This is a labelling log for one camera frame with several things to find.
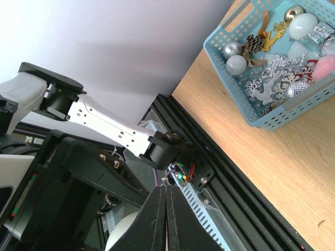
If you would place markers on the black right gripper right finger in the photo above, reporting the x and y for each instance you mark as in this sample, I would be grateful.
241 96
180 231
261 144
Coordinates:
184 232

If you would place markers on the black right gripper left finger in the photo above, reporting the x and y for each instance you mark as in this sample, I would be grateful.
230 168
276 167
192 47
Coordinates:
148 230

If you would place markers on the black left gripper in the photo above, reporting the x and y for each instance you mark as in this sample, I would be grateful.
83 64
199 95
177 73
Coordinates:
70 180

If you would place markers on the light blue perforated basket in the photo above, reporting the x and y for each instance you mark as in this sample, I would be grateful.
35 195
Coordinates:
306 35

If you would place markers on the white glossy ball ornament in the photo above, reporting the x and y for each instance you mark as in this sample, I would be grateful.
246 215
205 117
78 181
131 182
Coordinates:
119 230

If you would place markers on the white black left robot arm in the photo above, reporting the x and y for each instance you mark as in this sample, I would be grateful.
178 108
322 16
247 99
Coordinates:
34 89

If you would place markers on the silver merry christmas ornament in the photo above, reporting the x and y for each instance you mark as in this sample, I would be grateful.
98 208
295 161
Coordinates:
279 65

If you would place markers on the matte white ball ornament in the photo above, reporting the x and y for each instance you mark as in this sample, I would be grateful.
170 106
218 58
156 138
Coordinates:
236 65

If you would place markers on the silver ball ornament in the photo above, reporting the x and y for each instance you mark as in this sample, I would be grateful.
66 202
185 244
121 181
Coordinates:
231 48

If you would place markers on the white snowflake red ornament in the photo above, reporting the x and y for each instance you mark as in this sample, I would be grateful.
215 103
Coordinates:
290 85

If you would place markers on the loose brown pine cone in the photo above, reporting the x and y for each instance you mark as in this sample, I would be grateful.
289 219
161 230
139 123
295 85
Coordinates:
254 44

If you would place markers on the pink pompom ornament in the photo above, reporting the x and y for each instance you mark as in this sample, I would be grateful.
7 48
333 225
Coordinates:
324 66

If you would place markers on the gold reindeer ornament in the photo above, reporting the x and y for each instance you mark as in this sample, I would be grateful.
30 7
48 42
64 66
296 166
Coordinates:
270 37

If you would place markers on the gold jingle bell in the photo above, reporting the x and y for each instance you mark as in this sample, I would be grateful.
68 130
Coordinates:
292 12

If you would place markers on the light blue slotted cable duct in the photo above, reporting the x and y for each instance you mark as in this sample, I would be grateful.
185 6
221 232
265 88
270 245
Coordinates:
191 196

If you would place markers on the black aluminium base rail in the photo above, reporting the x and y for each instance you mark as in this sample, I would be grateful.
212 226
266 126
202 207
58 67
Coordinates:
275 189

